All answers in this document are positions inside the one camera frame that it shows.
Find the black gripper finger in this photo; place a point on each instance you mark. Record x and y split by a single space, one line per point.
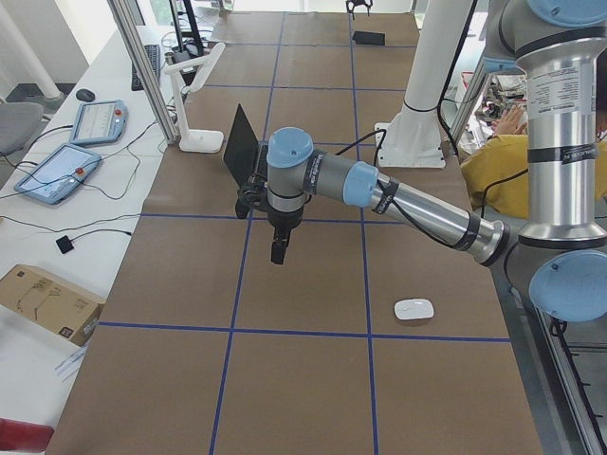
279 248

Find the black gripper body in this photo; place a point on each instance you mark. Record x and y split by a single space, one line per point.
357 5
283 221

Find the silver laptop black keyboard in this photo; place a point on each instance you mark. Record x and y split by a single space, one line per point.
244 155

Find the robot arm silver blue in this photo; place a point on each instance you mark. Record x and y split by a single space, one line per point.
557 259

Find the white computer mouse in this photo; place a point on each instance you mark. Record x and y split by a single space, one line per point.
413 309

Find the black desk mouse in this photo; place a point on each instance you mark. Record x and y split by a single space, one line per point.
85 95

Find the blue teach pendant far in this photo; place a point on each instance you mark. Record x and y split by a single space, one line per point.
99 122

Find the blue teach pendant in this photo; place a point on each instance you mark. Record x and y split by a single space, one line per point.
59 174
99 122

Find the person in yellow shirt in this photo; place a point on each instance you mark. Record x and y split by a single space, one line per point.
496 176

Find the small black square device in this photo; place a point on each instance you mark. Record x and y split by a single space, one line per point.
65 244

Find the blue teach pendant near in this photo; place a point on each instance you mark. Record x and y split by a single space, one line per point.
59 174

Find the cardboard box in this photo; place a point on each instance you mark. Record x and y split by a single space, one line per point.
62 307

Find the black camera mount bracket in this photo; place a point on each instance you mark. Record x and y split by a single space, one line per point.
252 194

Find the aluminium frame post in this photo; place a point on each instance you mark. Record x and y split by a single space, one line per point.
127 27

